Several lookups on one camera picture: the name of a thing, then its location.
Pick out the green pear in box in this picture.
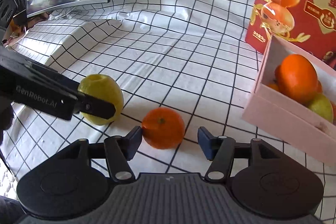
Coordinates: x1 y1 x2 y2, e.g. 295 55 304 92
306 93 334 123

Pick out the small orange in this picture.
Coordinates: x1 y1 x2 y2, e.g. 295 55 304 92
330 101 336 122

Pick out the large orange fruit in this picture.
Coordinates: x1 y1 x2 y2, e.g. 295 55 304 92
277 54 318 105

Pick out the red egg package bag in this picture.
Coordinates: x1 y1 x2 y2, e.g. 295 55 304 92
245 0 335 67

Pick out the pink cardboard box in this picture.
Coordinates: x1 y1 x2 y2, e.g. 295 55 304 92
242 37 335 167

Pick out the mandarin orange in box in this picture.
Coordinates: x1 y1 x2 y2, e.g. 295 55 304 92
267 83 280 92

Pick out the white checkered tablecloth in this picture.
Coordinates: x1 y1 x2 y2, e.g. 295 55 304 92
1 0 335 223

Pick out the mandarin orange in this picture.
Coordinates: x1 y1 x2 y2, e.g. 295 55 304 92
274 65 281 83
267 83 280 92
141 107 185 149
317 81 323 93

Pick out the yellow lemon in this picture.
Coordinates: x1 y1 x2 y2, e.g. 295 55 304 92
78 74 124 126

